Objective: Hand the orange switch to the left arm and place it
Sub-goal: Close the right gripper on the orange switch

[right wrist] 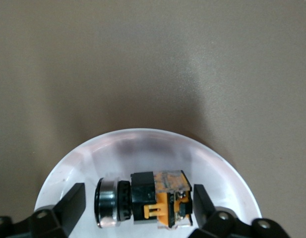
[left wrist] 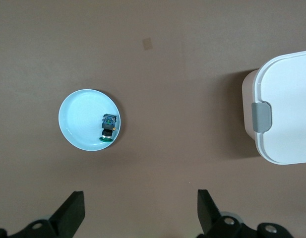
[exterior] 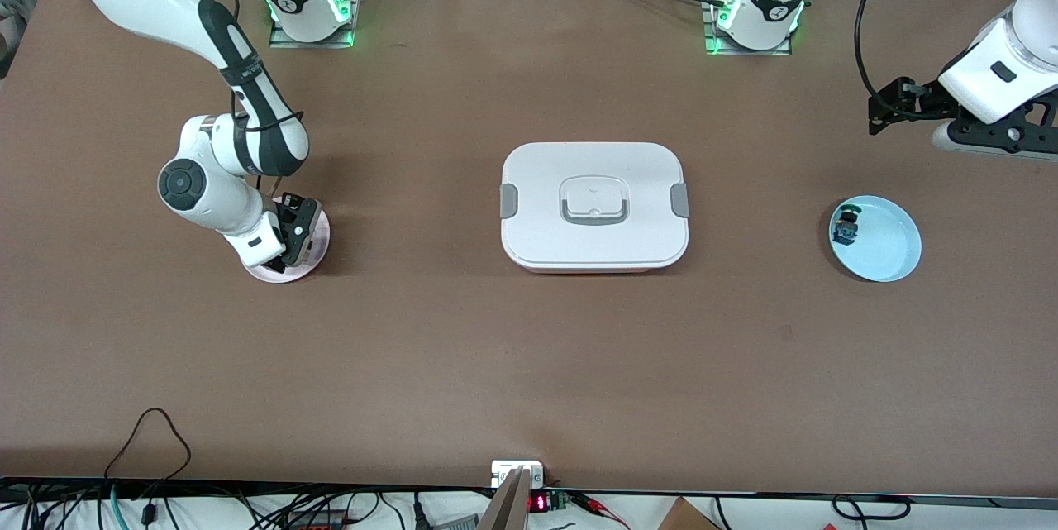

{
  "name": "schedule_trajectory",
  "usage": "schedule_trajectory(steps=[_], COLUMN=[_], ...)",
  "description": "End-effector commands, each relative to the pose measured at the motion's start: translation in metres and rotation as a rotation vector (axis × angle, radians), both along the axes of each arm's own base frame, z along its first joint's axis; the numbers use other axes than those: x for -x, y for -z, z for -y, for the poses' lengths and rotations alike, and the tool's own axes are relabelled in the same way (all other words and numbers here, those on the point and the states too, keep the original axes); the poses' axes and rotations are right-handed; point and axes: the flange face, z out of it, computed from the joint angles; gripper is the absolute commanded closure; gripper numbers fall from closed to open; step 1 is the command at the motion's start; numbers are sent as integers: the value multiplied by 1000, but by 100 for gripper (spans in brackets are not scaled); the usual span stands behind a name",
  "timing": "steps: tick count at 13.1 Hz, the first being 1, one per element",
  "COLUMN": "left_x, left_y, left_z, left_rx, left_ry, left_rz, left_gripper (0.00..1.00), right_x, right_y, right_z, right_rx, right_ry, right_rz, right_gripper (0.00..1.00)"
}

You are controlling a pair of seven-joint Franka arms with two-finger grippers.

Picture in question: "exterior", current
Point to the white lunch box grey clips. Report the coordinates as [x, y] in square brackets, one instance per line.
[545, 232]

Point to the red digit display module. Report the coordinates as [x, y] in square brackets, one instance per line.
[539, 503]

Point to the brown cardboard piece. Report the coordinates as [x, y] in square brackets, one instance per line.
[684, 518]

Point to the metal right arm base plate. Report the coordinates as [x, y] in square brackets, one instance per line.
[281, 43]

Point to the light blue round plate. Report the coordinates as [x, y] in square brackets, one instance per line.
[888, 245]

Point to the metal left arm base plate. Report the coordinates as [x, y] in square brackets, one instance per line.
[744, 51]

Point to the green push-button switch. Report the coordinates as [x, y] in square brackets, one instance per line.
[846, 226]

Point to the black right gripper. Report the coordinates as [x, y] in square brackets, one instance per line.
[295, 222]

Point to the pink round plate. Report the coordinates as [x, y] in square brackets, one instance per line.
[297, 274]

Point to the small white electronics box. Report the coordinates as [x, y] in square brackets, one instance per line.
[506, 472]

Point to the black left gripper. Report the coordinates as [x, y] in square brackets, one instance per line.
[924, 102]

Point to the grey slanted bar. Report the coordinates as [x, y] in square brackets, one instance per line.
[506, 509]

